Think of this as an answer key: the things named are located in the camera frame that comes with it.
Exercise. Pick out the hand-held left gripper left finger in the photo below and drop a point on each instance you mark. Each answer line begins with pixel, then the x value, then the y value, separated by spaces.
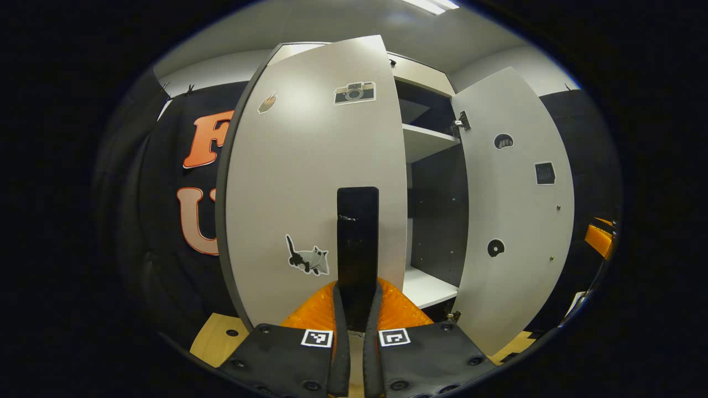
pixel 338 359

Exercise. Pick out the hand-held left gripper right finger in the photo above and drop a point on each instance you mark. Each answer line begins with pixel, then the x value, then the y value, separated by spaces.
pixel 371 365

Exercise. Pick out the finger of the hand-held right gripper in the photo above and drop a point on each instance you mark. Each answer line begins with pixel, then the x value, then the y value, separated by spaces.
pixel 600 239

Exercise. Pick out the beige cabinet door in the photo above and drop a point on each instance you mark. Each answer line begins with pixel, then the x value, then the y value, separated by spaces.
pixel 514 210
pixel 310 166

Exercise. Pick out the beige double-door shoe cabinet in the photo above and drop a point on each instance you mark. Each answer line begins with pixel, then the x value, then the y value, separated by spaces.
pixel 426 141

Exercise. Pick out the black backdrop cloth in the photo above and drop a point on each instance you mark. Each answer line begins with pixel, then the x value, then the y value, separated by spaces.
pixel 592 155
pixel 166 221
pixel 119 182

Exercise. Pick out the long ceiling light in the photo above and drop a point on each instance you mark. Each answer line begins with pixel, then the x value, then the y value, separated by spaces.
pixel 431 4

